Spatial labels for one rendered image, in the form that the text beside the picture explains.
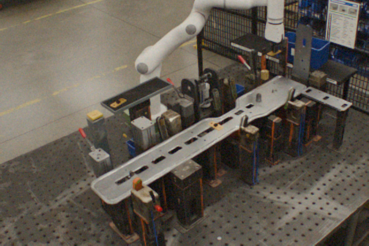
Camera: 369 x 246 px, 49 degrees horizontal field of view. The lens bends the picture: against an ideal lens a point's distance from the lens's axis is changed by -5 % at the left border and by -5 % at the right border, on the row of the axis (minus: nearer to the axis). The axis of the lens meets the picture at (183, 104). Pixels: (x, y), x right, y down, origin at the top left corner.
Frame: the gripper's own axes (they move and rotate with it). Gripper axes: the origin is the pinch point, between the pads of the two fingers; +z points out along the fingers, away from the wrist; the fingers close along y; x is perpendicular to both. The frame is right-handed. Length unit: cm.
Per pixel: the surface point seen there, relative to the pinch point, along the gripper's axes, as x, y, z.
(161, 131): -72, -12, 24
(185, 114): -53, -16, 25
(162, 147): -77, -6, 28
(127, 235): -111, 5, 56
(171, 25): 194, -335, 128
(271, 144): -21, 17, 45
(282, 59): 28.7, -15.0, 21.7
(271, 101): -8.8, 6.0, 27.7
